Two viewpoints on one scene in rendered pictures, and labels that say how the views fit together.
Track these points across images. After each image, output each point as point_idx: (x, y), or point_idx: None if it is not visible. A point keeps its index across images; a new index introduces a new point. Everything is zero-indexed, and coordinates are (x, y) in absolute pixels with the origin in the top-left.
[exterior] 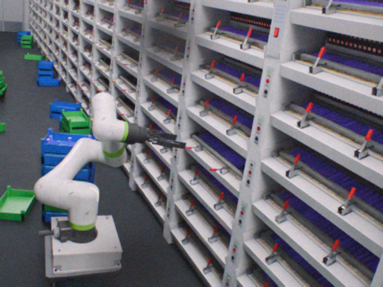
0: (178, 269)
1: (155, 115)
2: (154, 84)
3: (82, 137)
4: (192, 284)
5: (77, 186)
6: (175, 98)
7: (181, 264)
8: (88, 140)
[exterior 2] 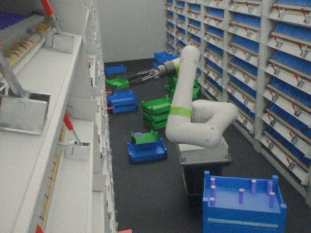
0: (121, 203)
1: (103, 173)
2: (100, 135)
3: (225, 210)
4: (116, 191)
5: (205, 100)
6: (98, 101)
7: (116, 208)
8: (205, 123)
